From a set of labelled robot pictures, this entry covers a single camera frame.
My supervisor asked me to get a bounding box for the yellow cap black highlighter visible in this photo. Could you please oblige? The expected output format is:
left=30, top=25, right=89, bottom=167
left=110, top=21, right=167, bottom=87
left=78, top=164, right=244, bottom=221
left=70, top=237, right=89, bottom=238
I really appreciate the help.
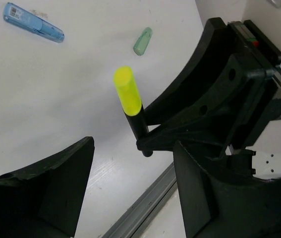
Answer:
left=112, top=65, right=154, bottom=158

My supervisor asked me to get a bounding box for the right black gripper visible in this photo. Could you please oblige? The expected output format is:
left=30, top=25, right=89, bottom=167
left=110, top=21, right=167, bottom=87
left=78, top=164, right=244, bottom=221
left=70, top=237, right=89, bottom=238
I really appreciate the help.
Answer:
left=136, top=17, right=281, bottom=157

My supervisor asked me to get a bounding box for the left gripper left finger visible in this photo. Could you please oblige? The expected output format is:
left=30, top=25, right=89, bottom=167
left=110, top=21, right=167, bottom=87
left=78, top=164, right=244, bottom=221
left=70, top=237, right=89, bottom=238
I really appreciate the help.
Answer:
left=0, top=136, right=95, bottom=238

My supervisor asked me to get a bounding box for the small mint green highlighter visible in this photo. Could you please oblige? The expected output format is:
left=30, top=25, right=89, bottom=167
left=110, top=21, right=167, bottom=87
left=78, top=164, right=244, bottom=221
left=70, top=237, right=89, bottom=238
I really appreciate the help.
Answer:
left=133, top=27, right=153, bottom=56

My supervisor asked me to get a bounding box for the aluminium frame rail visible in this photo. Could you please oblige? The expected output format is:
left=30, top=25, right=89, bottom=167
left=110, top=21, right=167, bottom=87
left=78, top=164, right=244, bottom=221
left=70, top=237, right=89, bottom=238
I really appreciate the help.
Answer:
left=103, top=163, right=177, bottom=238

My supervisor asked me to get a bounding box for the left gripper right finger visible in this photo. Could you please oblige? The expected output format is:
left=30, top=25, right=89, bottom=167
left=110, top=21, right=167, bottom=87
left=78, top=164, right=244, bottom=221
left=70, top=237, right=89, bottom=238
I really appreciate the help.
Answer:
left=173, top=141, right=281, bottom=238

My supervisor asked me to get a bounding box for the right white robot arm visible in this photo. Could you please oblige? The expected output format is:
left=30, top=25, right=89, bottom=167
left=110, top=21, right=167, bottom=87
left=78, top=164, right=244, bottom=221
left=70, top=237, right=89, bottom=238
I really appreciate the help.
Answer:
left=136, top=17, right=281, bottom=179

